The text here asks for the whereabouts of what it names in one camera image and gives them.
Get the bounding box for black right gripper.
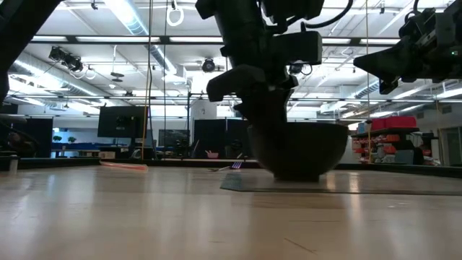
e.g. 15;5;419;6
353;0;462;95

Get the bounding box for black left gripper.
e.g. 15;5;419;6
194;0;326;126

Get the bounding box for iridescent blue-purple fork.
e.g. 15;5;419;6
208;161;244;173

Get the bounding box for orange straw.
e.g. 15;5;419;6
99;160;149;172

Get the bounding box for black partition panels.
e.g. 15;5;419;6
193;118;250;160

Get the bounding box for shelf with red bins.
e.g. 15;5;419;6
351;115;422;165

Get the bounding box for dark round bowl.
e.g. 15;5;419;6
248;121;349;182

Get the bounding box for small dark monitor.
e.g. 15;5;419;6
157;129;191;149

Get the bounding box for large black monitor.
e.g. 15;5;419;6
97;105;148;139

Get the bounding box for black table edge rim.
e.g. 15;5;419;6
0;156;462;178

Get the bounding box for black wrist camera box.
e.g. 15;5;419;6
273;30;323;66

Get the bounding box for white hanging cable loop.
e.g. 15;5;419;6
166;0;185;27

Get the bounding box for black ceiling camera cluster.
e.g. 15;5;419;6
48;45;84;73

